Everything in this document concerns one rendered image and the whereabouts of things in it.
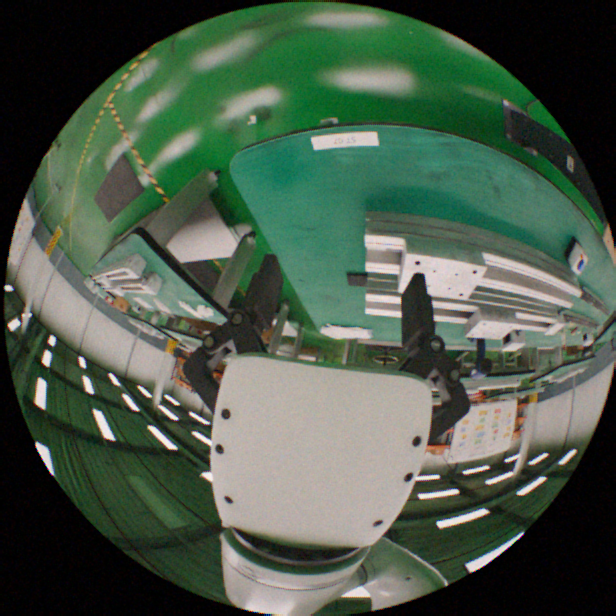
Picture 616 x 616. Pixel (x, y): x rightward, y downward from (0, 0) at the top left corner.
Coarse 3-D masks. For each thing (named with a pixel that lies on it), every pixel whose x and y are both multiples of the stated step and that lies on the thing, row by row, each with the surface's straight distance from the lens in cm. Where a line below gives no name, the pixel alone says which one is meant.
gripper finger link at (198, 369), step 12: (192, 360) 13; (204, 360) 12; (216, 360) 12; (192, 372) 12; (204, 372) 12; (192, 384) 12; (204, 384) 12; (216, 384) 12; (204, 396) 12; (216, 396) 11
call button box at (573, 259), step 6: (576, 240) 73; (570, 246) 73; (576, 246) 71; (570, 252) 73; (576, 252) 71; (582, 252) 71; (570, 258) 72; (576, 258) 71; (570, 264) 72; (576, 264) 72; (576, 270) 75
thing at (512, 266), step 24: (384, 216) 42; (408, 216) 43; (384, 240) 37; (432, 240) 38; (456, 240) 41; (480, 240) 45; (504, 240) 52; (384, 264) 42; (504, 264) 47; (528, 264) 52; (552, 264) 67; (504, 288) 54; (528, 288) 60; (552, 288) 74; (576, 288) 80
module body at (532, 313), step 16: (368, 272) 55; (368, 288) 53; (384, 288) 52; (480, 288) 64; (368, 304) 58; (384, 304) 58; (400, 304) 59; (448, 304) 55; (464, 304) 57; (480, 304) 60; (496, 304) 66; (512, 304) 70; (528, 304) 77; (544, 304) 87; (448, 320) 63; (464, 320) 65; (528, 320) 85; (544, 320) 85
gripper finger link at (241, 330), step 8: (232, 312) 11; (240, 312) 11; (232, 320) 11; (240, 320) 11; (248, 320) 11; (232, 328) 11; (240, 328) 11; (248, 328) 11; (232, 336) 11; (240, 336) 11; (248, 336) 10; (240, 344) 10; (248, 344) 10; (256, 344) 10; (264, 344) 13; (240, 352) 10; (264, 352) 12
